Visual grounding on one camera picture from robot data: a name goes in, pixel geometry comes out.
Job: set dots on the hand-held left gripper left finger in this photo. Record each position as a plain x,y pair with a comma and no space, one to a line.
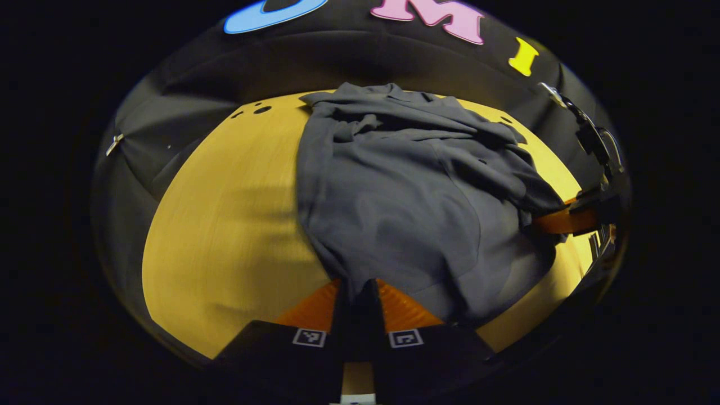
351,326

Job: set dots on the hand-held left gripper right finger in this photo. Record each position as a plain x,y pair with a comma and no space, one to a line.
376,326

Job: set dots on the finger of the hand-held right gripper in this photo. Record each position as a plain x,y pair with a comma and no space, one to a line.
568,220
601,242

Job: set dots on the grey long-sleeved shirt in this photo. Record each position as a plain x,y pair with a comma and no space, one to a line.
405,197

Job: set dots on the silver binder clip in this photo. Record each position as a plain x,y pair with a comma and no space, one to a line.
114,143
553,94

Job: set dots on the black backdrop cloth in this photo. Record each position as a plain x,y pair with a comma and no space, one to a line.
225,73

